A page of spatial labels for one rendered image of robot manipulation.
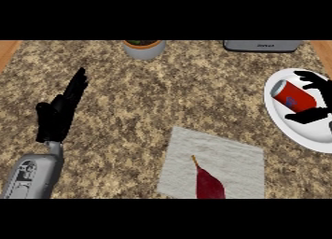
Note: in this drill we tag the white plate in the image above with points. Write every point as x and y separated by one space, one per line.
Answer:
305 130

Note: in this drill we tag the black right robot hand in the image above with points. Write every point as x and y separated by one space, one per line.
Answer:
329 96

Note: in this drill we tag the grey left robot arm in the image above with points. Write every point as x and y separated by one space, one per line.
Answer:
34 172

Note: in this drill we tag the grey plant pot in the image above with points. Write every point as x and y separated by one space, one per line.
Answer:
145 49

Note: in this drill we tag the red can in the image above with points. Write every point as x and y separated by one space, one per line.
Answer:
294 96

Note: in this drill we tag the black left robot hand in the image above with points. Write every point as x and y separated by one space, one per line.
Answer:
58 115

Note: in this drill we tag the dark red chili pepper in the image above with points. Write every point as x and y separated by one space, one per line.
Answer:
210 185

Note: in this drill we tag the grey placemat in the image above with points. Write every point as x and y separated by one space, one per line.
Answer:
218 161

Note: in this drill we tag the grey appliance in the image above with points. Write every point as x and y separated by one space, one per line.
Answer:
261 46

